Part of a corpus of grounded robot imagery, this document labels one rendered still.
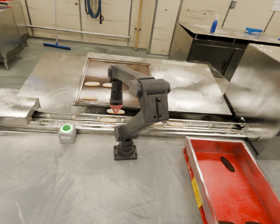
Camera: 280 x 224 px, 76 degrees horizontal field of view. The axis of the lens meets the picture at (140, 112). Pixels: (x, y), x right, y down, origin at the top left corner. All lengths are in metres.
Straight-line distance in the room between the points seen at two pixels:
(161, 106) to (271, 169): 0.86
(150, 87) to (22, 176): 0.68
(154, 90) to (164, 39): 3.97
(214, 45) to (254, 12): 2.67
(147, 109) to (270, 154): 0.88
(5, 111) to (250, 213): 1.25
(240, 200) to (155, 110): 0.64
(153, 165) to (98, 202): 0.31
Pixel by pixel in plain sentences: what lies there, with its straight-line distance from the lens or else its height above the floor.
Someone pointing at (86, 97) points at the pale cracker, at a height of 0.91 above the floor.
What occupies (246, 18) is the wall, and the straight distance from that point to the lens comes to 5.36.
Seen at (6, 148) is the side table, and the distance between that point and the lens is 1.09.
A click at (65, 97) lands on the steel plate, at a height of 0.82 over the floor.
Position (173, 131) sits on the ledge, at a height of 0.86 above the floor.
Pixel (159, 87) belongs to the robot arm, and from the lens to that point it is 0.52.
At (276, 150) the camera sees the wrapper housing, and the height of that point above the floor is 0.90.
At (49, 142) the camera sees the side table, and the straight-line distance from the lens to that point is 1.05.
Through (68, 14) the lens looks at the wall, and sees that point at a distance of 4.76.
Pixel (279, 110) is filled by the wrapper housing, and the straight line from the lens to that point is 1.12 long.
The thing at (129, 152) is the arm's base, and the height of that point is 0.87.
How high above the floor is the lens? 1.57
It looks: 38 degrees down
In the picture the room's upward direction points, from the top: 9 degrees clockwise
